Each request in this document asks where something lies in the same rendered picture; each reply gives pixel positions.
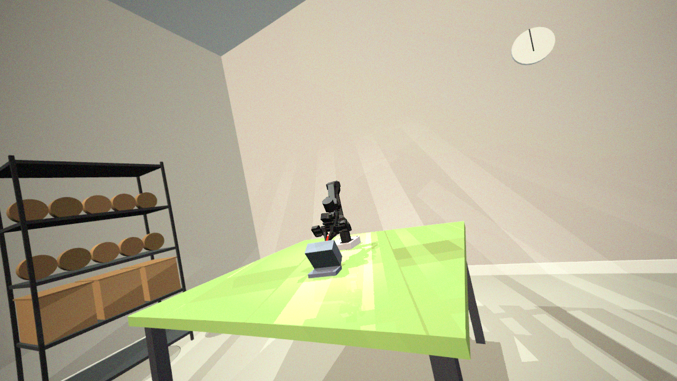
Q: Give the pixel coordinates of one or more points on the grey square panel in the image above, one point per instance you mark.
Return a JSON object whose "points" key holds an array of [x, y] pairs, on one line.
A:
{"points": [[325, 257]]}

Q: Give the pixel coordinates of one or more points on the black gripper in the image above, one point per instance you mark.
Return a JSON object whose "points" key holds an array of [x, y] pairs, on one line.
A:
{"points": [[330, 227]]}

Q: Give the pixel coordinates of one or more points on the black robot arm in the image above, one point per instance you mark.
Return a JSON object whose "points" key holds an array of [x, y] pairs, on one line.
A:
{"points": [[332, 205]]}

